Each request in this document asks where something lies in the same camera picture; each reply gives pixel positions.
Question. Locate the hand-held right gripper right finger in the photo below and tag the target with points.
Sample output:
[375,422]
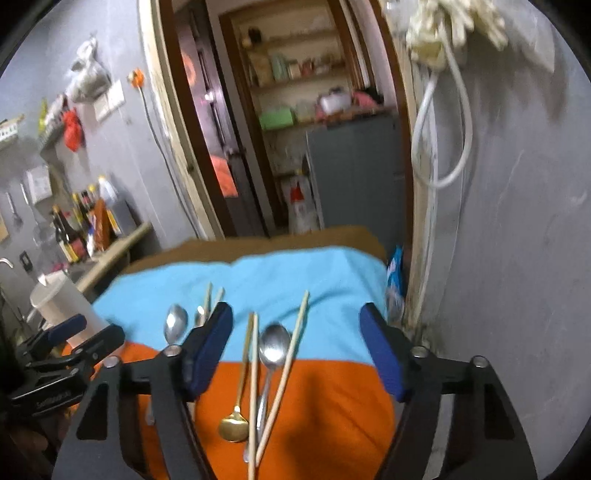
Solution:
[381,355]

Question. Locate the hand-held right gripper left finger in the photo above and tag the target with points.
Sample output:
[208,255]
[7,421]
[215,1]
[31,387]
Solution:
[210,350]

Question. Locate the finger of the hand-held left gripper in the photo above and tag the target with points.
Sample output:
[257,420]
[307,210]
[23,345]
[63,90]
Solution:
[94,345]
[62,330]

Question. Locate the white utensil holder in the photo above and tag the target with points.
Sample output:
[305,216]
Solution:
[60,300]

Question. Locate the wooden chopstick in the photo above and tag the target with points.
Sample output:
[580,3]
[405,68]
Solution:
[217,297]
[207,300]
[253,392]
[288,364]

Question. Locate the large silver spoon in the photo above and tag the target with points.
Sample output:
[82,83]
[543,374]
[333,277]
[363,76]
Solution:
[274,346]

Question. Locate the blue packet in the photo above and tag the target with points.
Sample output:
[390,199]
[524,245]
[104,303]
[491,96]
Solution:
[396,272]

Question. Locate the metal faucet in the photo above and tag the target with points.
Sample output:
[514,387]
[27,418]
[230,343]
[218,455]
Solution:
[4,263]

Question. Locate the dark soy sauce bottle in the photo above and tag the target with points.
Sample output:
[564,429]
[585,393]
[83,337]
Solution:
[69,240]

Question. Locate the blue and orange cloth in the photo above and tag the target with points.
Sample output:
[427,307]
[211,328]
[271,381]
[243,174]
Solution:
[300,286]

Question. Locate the hanging slotted ladle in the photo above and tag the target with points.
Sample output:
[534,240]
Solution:
[34,221]

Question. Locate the orange sauce packet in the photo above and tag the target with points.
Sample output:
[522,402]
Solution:
[99,221]

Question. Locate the wooden cutting board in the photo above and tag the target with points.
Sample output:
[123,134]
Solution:
[2,230]

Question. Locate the hanging metal utensil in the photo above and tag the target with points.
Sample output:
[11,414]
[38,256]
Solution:
[14,212]

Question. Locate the clear yellow-capped oil bottle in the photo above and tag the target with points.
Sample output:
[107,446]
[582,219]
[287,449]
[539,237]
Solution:
[111,203]

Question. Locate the red and white bag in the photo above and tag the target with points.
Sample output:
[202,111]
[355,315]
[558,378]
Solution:
[300,203]

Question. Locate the grey refrigerator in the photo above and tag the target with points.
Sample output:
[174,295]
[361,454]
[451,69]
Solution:
[360,175]

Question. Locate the red plastic bag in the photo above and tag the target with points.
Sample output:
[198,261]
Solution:
[73,131]

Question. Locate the dark wooden door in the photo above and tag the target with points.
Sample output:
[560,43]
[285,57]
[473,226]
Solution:
[207,115]

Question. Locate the green box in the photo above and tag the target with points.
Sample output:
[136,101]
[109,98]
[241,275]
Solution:
[277,119]

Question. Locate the white pot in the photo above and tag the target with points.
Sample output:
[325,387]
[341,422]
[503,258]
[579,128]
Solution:
[334,102]

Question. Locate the grey hanging plastic bag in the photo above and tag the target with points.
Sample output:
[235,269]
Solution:
[87,74]

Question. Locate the pink cloth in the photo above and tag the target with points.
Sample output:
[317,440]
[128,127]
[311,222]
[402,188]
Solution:
[364,98]

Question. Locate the wooden shelf unit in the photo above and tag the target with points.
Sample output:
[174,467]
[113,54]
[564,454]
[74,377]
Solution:
[300,81]

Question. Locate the black wall outlet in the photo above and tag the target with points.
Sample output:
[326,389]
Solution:
[25,261]

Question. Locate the white wall box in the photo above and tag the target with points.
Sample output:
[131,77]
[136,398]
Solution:
[37,182]

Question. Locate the white wall rack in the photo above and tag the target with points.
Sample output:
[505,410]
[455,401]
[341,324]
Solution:
[11,129]

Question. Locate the white wall switch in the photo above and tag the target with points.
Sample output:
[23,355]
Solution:
[110,101]

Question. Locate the orange wall socket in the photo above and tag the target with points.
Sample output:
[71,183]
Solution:
[137,77]

